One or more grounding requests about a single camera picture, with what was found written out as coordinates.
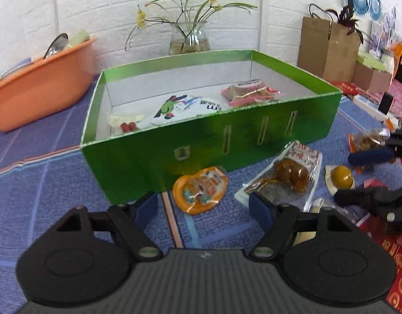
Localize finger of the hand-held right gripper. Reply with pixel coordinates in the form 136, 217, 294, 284
333, 186, 402, 236
348, 128, 402, 167

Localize standing picture cards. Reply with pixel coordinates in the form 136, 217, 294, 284
369, 21, 389, 56

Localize white stick packet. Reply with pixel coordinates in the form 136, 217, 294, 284
293, 198, 336, 246

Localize metal pot lid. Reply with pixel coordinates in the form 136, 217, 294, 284
43, 33, 69, 59

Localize clear packet of brown meat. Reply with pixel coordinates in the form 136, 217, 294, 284
234, 141, 323, 213

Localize small black box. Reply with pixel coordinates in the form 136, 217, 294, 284
378, 92, 394, 115

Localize red flat box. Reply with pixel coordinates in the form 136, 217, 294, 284
332, 81, 360, 96

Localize pink packet of brown cakes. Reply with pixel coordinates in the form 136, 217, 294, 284
221, 79, 287, 108

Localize red gold printed bag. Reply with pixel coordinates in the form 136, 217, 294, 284
358, 216, 402, 314

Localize pink cloth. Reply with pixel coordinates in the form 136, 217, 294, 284
387, 80, 402, 125

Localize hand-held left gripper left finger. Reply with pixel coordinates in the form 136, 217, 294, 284
55, 191, 164, 263

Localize green cardboard box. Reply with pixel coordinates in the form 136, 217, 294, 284
80, 50, 343, 205

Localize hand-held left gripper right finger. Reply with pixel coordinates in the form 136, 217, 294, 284
248, 191, 363, 264

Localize blue striped tablecloth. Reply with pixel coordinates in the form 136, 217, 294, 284
0, 75, 402, 314

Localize glass vase with flowers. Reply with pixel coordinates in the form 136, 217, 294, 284
125, 0, 258, 51

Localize small cardboard box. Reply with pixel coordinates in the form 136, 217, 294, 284
353, 62, 393, 95

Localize orange plastic basin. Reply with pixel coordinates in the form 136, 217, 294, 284
0, 37, 97, 133

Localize pale green plate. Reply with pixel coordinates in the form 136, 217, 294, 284
68, 30, 91, 48

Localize white long box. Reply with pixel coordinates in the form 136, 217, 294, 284
351, 95, 399, 128

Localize purple leaf plant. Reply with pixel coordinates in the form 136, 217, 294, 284
325, 0, 373, 44

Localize white packet with red bits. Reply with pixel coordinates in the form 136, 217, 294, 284
109, 114, 146, 134

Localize brown paper bag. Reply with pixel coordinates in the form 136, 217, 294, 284
297, 4, 362, 82

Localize white green printed snack packet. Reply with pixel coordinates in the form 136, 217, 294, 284
150, 94, 202, 126

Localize orange clear snack packet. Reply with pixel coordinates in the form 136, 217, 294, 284
348, 128, 391, 174

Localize small red packet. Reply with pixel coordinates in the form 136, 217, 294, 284
365, 177, 388, 190

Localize pale green flat boxes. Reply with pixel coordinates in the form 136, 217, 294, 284
357, 51, 394, 72

